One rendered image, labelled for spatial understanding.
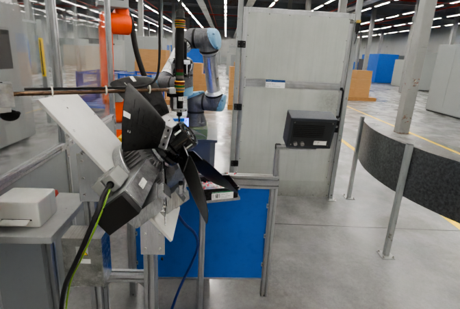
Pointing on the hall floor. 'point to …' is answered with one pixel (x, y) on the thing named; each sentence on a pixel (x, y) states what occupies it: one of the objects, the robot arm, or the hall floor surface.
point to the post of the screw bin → (200, 262)
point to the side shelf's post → (51, 274)
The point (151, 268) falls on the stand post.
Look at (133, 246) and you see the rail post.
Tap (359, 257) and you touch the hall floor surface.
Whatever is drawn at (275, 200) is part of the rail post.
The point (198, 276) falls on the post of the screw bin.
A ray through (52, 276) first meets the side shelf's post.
